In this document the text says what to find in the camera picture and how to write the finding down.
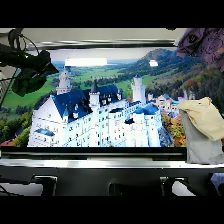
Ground black cable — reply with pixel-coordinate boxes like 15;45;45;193
7;28;40;55

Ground silver frame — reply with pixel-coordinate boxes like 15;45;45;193
0;155;224;197

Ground purple patterned garment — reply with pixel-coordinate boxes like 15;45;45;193
175;27;224;73

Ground grey garment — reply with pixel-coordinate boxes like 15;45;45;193
180;109;224;165

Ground cream garment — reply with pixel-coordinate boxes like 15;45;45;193
177;96;224;142

